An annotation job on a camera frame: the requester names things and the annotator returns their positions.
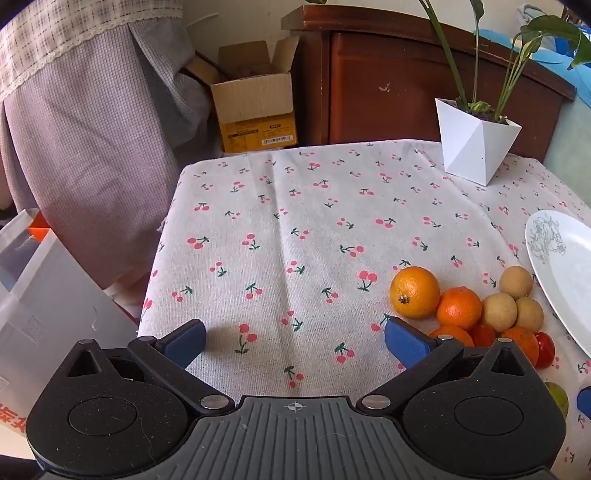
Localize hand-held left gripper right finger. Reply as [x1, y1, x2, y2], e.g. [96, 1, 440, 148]
[361, 316, 532, 414]

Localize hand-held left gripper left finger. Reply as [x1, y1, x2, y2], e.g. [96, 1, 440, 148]
[67, 318, 236, 415]

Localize green jujube fruit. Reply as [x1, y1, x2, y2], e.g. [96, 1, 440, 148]
[545, 381, 568, 420]

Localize small orange mandarin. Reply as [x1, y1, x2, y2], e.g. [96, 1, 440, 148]
[436, 287, 483, 330]
[427, 325, 475, 348]
[501, 326, 540, 367]

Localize large orange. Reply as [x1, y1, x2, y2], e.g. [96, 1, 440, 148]
[389, 266, 441, 320]

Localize red cherry tomato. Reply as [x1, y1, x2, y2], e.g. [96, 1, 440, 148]
[536, 332, 556, 369]
[470, 323, 498, 348]

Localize white plate with line drawing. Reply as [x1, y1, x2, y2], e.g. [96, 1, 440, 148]
[525, 210, 591, 358]

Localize white plastic bag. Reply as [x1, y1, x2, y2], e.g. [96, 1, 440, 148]
[0, 209, 139, 444]

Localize cherry print tablecloth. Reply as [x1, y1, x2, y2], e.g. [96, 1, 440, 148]
[137, 138, 591, 480]

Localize green plant in white pot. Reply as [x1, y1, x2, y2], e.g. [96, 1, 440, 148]
[305, 0, 591, 186]

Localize lilac checked cloth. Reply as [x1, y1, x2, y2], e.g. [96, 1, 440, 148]
[0, 21, 218, 296]

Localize open cardboard box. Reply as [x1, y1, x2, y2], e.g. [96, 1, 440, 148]
[185, 36, 301, 154]

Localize dark red wooden cabinet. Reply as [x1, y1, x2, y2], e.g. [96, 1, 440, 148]
[281, 6, 578, 160]

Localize blue printed cloth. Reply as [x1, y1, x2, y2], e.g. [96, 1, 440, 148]
[478, 28, 591, 100]

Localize plaid cloth with lace trim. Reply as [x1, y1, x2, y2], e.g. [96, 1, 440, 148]
[0, 0, 185, 100]

